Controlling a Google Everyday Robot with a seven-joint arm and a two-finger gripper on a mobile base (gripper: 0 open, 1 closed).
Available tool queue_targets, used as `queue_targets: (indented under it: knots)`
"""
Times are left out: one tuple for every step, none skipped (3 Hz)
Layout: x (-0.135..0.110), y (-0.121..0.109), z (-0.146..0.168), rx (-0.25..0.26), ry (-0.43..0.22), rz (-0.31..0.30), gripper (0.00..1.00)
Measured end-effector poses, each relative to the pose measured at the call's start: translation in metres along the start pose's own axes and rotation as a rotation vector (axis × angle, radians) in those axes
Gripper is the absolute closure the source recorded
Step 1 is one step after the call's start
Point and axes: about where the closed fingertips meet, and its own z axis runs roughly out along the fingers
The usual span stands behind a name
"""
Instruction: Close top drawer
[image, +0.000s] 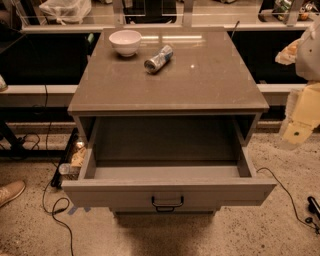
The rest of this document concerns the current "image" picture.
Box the snack bags on shelf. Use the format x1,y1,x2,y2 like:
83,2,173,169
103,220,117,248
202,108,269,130
272,0,319,21

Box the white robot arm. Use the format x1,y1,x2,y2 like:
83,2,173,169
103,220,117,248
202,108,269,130
275,19,320,150

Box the black top drawer handle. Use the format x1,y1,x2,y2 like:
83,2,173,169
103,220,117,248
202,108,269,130
151,196,184,213

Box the clear plastic bag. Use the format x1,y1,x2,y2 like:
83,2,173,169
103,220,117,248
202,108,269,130
39,0,92,24

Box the tan shoe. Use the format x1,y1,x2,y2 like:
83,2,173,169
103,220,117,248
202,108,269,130
0,180,26,207

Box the grey top drawer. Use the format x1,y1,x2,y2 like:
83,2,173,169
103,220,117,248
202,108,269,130
61,116,278,213

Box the black device on floor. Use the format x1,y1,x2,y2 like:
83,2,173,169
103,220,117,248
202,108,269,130
307,196,320,220

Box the black power strip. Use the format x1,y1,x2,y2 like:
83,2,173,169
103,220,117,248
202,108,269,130
50,128,78,188

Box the black floor cable right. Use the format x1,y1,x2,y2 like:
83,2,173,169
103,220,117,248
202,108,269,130
256,166,320,235

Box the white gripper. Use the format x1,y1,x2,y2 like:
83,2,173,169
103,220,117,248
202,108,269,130
279,83,320,150

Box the crushed silver blue can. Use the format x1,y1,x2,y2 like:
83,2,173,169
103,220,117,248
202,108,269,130
144,45,173,74

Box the white bowl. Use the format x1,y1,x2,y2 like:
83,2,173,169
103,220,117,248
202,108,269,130
109,30,142,57

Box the grey drawer cabinet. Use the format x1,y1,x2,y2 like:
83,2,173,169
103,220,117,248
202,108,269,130
67,27,270,218

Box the blue tape cross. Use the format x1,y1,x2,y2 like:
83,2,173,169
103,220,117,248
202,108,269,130
68,206,91,216

